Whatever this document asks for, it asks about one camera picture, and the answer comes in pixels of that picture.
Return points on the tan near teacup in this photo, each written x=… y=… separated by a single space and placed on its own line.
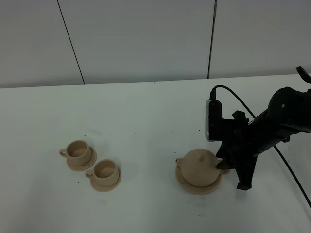
x=105 y=174

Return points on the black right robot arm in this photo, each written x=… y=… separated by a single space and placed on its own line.
x=288 y=112

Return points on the tan teapot saucer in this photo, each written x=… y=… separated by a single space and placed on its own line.
x=195 y=189

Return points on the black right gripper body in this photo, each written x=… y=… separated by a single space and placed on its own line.
x=235 y=146

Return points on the tan ceramic teapot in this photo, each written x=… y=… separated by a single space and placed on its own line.
x=199 y=167

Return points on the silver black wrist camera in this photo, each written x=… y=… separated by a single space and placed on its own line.
x=214 y=119

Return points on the tan far cup saucer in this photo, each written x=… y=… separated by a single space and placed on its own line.
x=89 y=164

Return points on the tan teacup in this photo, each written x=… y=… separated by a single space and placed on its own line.
x=105 y=174
x=78 y=153

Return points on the tan near cup saucer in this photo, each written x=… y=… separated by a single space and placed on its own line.
x=107 y=188

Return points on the tan far teacup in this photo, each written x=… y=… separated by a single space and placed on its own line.
x=78 y=153

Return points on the tan cup saucer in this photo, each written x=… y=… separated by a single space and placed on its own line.
x=107 y=188
x=89 y=164

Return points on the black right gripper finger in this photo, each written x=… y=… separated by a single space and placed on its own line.
x=225 y=164

